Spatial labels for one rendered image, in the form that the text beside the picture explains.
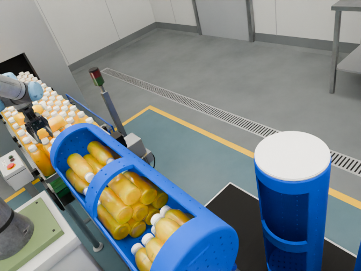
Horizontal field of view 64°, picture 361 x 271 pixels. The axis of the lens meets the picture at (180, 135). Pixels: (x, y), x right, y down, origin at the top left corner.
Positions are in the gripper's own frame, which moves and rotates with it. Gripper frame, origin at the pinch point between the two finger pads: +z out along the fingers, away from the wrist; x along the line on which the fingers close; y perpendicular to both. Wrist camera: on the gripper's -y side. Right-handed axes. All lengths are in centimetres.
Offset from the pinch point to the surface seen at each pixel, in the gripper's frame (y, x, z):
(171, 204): 72, 20, 14
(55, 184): 1.0, -8.7, 25.7
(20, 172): 1.9, -18.2, 8.4
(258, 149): 81, 61, 12
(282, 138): 86, 71, 12
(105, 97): -24, 44, 9
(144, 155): 5, 42, 42
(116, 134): 8.6, 30.7, 15.5
